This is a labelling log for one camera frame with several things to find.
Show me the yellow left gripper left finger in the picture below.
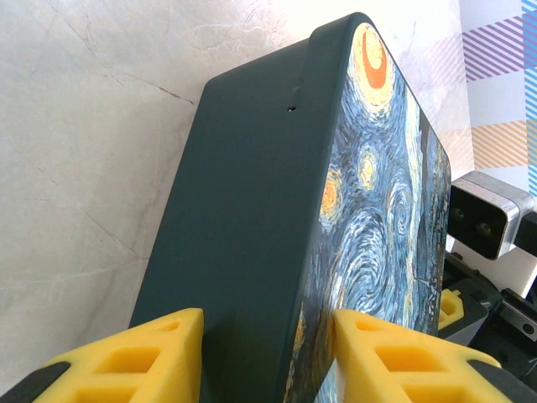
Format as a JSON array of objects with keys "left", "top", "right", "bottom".
[{"left": 0, "top": 307, "right": 206, "bottom": 403}]

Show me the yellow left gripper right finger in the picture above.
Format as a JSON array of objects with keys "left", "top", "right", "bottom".
[{"left": 331, "top": 307, "right": 537, "bottom": 403}]

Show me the starry night print box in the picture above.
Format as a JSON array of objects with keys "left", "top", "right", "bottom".
[{"left": 128, "top": 11, "right": 453, "bottom": 403}]

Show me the white right camera bracket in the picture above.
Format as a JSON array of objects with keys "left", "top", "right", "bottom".
[{"left": 446, "top": 234, "right": 537, "bottom": 311}]

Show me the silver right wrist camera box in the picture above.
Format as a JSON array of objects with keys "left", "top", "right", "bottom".
[{"left": 447, "top": 170, "right": 537, "bottom": 261}]

